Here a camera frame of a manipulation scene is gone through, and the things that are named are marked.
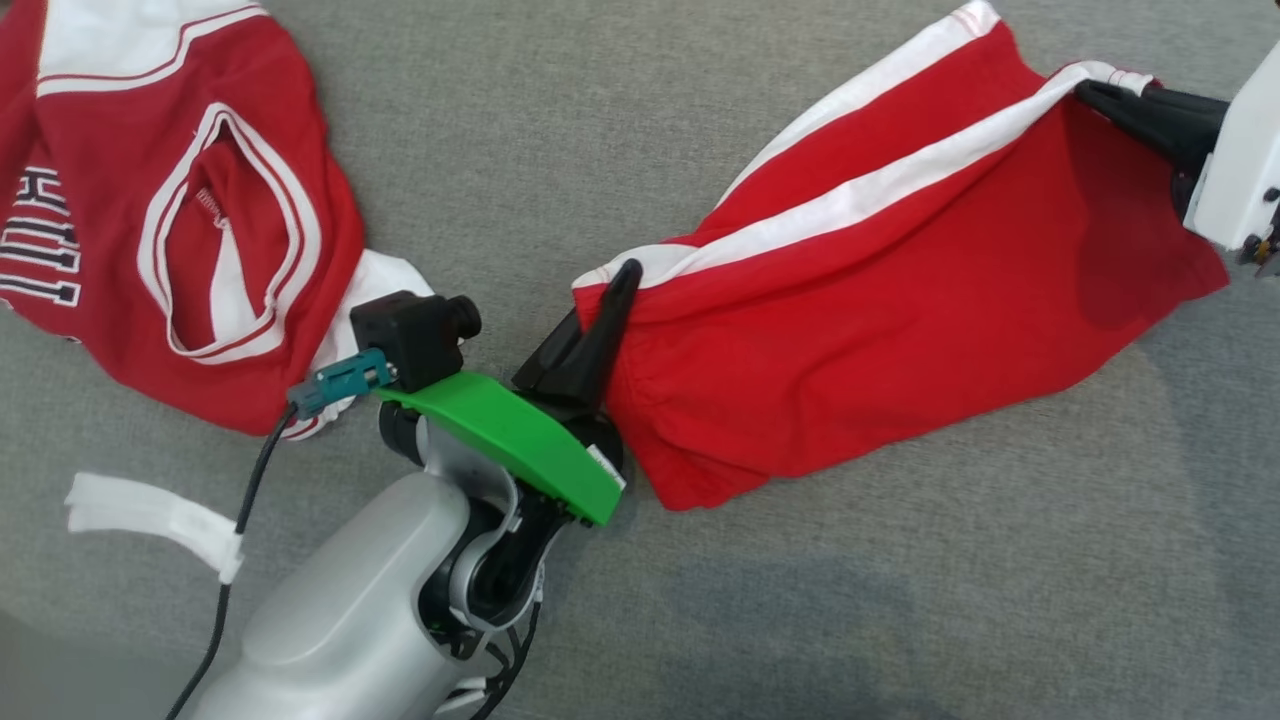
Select red basketball jersey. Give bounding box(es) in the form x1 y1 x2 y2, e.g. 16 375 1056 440
0 0 438 441

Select red shorts white stripes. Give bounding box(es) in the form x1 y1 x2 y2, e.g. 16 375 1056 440
572 0 1231 513

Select teal left camera connector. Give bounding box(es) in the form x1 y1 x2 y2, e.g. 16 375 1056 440
288 348 393 421

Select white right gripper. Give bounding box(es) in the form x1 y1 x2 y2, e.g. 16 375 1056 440
1075 40 1280 251

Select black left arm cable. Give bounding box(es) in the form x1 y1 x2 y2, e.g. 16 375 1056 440
465 595 546 720

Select black left camera cable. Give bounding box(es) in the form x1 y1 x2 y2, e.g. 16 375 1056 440
165 400 301 720

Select white cable strap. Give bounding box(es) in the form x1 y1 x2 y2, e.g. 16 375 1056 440
65 472 246 586

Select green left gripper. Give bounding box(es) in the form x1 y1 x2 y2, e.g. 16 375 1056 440
375 258 644 528

